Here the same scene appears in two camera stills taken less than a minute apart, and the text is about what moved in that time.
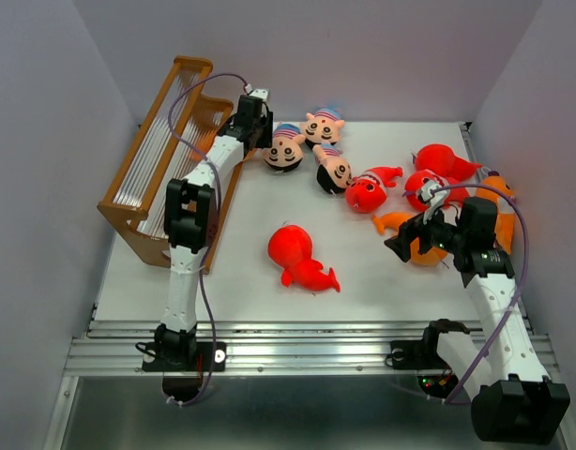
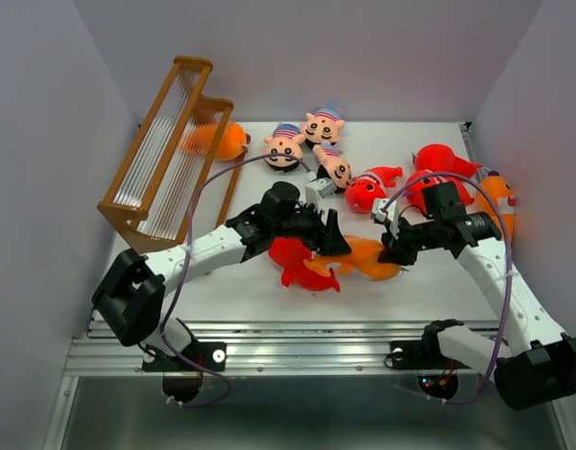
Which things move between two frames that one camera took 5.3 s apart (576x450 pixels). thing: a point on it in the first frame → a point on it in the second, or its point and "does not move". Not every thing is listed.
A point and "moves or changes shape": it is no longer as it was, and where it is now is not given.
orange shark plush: x=429 y=258 moves or changes shape
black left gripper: x=266 y=121 → x=325 y=239
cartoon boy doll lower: x=333 y=172 does not move
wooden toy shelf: x=178 y=171 does not move
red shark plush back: x=439 y=157 does not move
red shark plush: x=291 y=248 does not move
